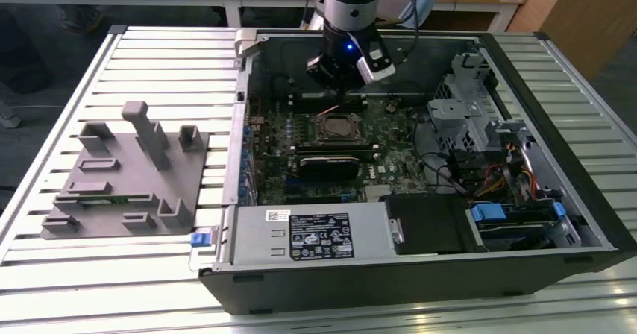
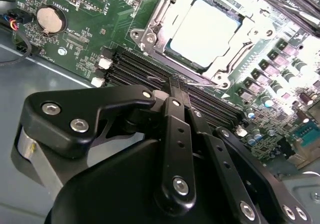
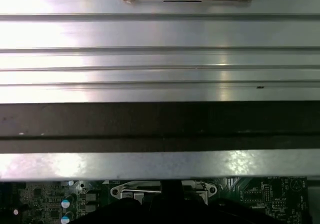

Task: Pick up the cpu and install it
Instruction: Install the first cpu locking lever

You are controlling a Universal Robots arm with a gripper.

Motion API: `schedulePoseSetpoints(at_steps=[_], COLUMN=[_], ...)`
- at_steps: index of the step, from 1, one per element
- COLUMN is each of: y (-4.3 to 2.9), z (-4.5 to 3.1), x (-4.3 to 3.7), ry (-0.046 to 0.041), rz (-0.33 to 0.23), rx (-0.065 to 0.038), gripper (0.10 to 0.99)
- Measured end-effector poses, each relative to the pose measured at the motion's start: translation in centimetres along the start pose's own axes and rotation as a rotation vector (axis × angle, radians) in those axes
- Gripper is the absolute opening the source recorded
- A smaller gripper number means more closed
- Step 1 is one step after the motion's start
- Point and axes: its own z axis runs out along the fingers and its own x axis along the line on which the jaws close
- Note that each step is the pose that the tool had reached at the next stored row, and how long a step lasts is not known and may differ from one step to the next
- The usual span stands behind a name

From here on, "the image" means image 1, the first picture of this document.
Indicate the thin metal locking lever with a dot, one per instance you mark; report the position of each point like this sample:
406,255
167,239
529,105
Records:
332,109

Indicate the silver CPU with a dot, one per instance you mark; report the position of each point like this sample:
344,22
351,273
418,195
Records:
336,127

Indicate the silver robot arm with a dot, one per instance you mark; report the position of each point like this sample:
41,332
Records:
350,2

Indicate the CPU socket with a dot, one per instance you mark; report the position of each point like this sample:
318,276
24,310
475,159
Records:
316,141

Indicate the black RAM slot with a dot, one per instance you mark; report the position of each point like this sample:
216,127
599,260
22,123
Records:
355,105
338,148
338,151
355,100
338,154
338,145
355,96

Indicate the round coin battery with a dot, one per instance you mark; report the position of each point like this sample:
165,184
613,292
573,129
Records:
391,107

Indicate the pale grey case latch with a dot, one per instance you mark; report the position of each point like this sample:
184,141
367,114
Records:
244,43

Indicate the silver metal drive cage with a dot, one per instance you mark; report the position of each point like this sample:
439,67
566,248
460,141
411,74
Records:
447,112

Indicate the black graphics card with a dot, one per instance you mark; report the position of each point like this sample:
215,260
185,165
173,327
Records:
328,168

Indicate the green motherboard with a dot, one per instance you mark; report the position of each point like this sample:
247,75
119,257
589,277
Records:
398,162

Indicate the silver chipset heat sink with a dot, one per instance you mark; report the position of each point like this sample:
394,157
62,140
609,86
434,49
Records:
376,192

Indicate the black expansion slot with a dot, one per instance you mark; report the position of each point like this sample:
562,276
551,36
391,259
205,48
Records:
308,199

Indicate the black plastic drive cover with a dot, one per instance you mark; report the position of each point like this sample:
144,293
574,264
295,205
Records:
427,222

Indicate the silver power supply unit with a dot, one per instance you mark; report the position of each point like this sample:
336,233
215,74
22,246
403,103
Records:
259,237

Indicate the blue disk carrier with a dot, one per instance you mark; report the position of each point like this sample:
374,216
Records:
484,213

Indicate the wooden cabinet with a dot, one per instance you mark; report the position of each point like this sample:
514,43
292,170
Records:
586,21

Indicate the grey parts rack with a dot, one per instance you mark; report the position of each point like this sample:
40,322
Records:
129,185

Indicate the blue case latch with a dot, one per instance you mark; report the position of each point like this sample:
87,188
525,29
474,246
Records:
200,238

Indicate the green RAM stick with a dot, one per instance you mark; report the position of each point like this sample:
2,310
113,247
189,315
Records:
119,200

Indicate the blue plastic clip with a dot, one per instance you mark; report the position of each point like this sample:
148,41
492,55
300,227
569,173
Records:
558,211

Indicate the black PC case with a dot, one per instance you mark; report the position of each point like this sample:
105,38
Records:
348,289

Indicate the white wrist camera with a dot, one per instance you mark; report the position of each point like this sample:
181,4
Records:
378,63

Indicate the grey plastic bracket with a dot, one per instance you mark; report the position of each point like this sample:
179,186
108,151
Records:
507,127

